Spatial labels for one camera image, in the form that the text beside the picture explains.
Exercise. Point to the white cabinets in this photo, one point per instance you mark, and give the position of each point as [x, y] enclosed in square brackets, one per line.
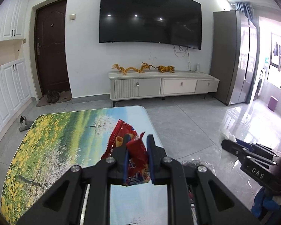
[12, 19]
[15, 93]

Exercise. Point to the black-lined trash bin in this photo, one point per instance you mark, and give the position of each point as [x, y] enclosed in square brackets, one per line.
[197, 198]

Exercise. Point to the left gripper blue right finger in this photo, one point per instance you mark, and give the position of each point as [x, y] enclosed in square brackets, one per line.
[152, 154]

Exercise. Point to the white upper cabinets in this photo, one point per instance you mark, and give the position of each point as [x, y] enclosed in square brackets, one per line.
[12, 19]

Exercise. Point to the white lower cabinets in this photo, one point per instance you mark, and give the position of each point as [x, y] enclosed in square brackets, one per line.
[15, 93]

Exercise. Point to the golden lion ornament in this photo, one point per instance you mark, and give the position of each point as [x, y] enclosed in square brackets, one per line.
[166, 69]

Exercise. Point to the washing machine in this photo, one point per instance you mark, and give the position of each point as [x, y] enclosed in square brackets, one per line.
[261, 80]

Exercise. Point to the light switch plate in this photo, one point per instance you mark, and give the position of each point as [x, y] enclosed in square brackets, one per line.
[72, 17]

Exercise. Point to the landscape print table mat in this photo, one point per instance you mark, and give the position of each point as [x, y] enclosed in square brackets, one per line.
[57, 141]

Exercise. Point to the blue gloved right hand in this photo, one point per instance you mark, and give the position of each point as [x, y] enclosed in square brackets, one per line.
[265, 203]

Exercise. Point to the purple stool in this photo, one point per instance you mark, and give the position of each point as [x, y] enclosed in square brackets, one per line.
[272, 103]

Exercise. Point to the grey slipper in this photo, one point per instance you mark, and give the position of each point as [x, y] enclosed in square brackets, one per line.
[25, 124]

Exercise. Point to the dark brown door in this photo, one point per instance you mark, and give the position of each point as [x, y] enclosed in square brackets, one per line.
[49, 43]

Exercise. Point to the golden dragon ornament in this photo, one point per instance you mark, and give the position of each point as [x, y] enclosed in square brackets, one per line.
[144, 66]

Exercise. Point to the brown door mat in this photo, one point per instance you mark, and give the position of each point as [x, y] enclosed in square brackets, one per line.
[64, 97]

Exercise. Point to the dark shoes pair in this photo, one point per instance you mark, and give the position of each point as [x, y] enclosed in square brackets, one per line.
[52, 96]

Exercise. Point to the white TV cabinet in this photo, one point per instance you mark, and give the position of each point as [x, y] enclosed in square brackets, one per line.
[159, 85]

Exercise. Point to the wall-mounted black television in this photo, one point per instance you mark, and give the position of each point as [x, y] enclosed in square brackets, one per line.
[174, 22]

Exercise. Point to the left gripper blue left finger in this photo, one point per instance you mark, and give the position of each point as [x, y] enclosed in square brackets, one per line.
[127, 138]

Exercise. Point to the grey refrigerator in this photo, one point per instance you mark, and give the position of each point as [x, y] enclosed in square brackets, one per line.
[233, 56]

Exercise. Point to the red snack bag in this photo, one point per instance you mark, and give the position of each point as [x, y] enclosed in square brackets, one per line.
[138, 168]

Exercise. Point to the blue curtain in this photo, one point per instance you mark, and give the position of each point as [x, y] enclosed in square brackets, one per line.
[246, 8]

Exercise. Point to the white tissue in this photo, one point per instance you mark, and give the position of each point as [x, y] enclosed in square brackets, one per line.
[226, 135]

